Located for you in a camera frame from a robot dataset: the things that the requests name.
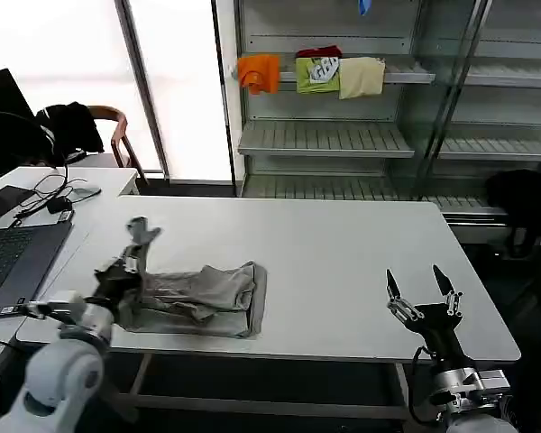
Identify glass fronted metal rack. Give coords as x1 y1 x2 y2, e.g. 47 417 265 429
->
413 0 541 232

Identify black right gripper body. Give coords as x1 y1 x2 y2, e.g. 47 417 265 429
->
407 302 469 363

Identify black power adapter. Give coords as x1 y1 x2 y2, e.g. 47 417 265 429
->
46 197 74 215

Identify white work table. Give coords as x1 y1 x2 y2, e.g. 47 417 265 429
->
15 194 522 421

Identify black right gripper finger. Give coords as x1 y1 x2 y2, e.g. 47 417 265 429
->
432 263 463 318
385 268 419 323

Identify grey window post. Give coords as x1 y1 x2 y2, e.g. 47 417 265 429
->
114 0 171 182

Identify grey t-shirt with print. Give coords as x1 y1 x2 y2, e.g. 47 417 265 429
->
115 216 269 340

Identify black office chair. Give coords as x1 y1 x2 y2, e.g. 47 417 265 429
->
0 110 56 182

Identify dark grey laptop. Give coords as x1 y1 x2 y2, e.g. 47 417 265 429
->
0 220 75 319

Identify black garment on chair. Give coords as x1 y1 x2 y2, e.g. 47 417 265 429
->
35 101 105 166

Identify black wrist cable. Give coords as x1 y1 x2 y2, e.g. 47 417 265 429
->
408 344 439 426

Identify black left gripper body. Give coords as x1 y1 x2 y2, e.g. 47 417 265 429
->
91 269 142 309

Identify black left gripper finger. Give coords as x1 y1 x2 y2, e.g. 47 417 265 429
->
120 246 142 275
93 257 124 283

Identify brown wooden chair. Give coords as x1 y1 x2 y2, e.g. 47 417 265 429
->
84 105 148 187

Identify white side table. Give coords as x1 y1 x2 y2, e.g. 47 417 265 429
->
0 165 142 346

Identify grey computer mouse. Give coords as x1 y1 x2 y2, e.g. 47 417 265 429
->
69 185 103 200

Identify grey metal shelf with clothes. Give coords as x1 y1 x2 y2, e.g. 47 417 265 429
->
233 0 438 200

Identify black computer monitor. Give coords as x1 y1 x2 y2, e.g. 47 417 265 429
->
0 68 39 220

